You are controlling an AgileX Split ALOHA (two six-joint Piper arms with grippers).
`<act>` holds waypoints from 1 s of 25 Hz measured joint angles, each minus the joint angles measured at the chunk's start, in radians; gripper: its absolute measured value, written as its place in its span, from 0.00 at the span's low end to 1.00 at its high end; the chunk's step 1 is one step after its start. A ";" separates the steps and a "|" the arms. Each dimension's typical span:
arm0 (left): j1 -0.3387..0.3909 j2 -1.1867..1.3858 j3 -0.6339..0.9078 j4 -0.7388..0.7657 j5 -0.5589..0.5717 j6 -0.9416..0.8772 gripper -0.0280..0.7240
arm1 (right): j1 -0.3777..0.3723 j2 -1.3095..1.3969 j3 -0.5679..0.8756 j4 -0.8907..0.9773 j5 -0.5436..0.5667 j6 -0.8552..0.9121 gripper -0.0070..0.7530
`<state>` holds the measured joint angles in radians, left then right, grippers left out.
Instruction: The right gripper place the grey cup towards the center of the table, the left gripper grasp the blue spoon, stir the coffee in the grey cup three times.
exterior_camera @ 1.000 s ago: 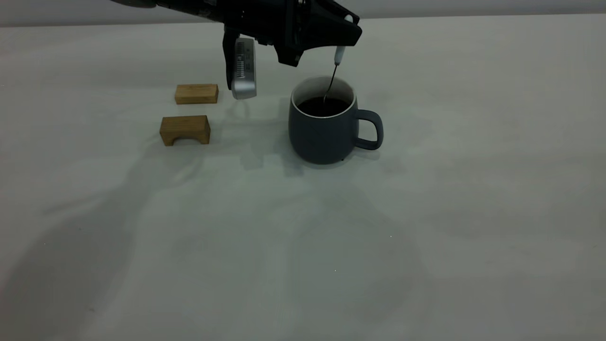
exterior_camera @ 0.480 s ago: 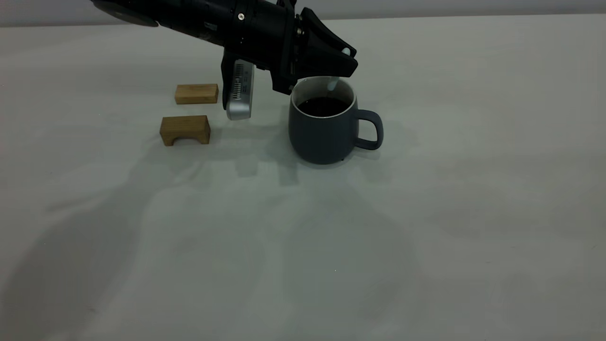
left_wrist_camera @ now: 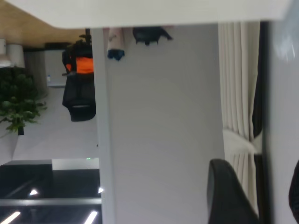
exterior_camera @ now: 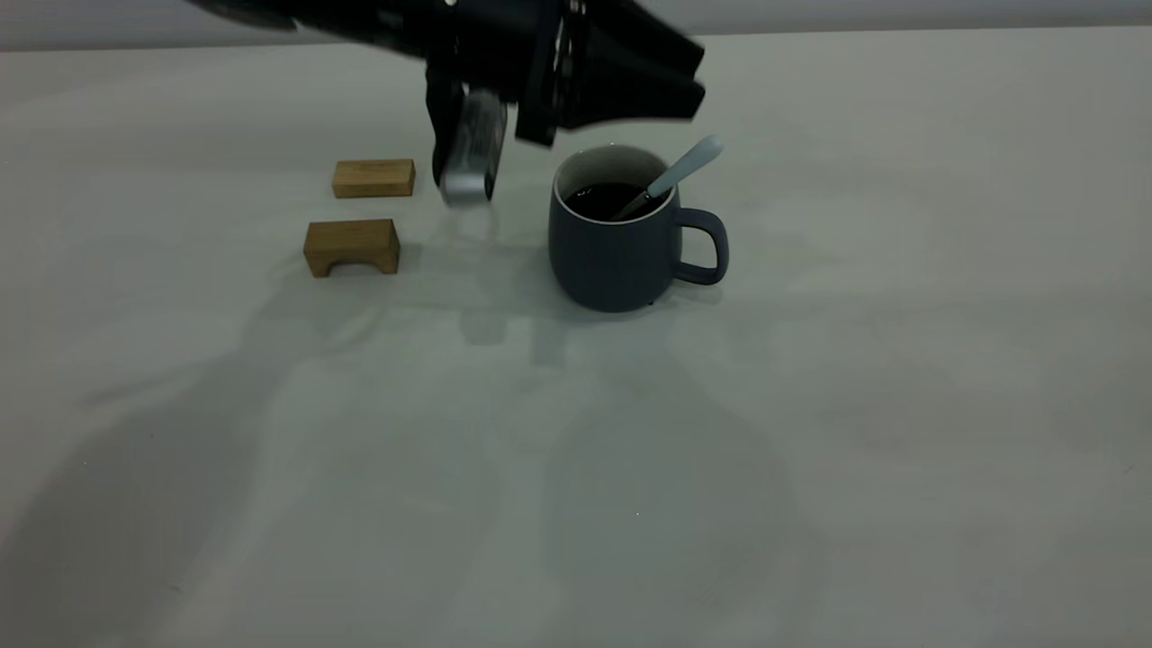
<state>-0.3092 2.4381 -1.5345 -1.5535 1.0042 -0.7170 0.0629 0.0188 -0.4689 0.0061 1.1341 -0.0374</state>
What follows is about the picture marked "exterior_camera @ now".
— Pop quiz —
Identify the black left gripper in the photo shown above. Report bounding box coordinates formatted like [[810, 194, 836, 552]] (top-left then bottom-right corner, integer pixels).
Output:
[[423, 0, 707, 148]]

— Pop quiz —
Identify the spoon with pale blue handle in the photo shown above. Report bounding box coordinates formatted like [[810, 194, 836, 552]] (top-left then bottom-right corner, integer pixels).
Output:
[[614, 135, 725, 221]]

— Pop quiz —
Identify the dark grey ceramic cup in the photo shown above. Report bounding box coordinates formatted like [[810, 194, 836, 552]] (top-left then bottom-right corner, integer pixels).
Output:
[[548, 144, 729, 313]]

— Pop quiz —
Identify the flat rectangular wooden block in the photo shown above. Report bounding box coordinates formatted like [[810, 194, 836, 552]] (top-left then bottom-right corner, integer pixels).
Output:
[[332, 158, 417, 200]]

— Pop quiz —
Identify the arched wooden block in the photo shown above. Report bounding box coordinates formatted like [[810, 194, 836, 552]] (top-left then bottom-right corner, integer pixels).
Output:
[[303, 219, 401, 279]]

